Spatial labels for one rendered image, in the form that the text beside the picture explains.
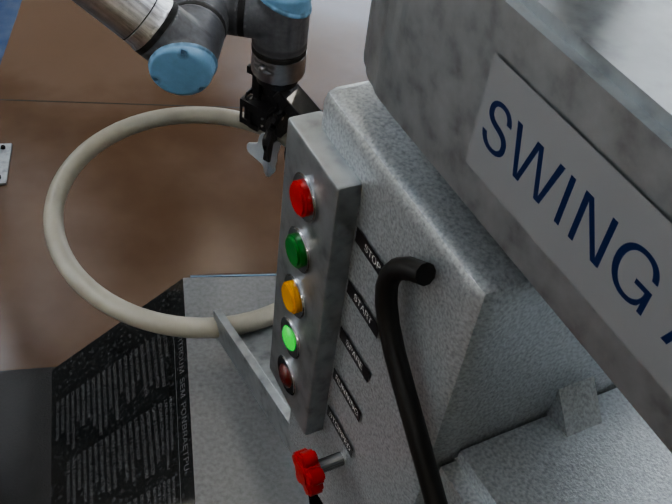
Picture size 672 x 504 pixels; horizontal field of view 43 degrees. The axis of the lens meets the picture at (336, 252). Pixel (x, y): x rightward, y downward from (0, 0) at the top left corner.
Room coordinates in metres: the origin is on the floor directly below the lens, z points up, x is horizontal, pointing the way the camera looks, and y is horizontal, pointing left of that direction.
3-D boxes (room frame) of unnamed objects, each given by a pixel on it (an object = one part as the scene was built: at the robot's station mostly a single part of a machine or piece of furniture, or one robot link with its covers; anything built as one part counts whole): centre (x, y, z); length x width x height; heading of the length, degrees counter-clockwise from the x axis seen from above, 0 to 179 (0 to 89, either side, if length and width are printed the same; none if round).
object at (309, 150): (0.44, 0.01, 1.37); 0.08 x 0.03 x 0.28; 32
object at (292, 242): (0.43, 0.03, 1.42); 0.03 x 0.01 x 0.03; 32
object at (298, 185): (0.43, 0.03, 1.47); 0.03 x 0.01 x 0.03; 32
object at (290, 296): (0.43, 0.03, 1.37); 0.03 x 0.01 x 0.03; 32
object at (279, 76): (1.20, 0.14, 1.08); 0.10 x 0.09 x 0.05; 152
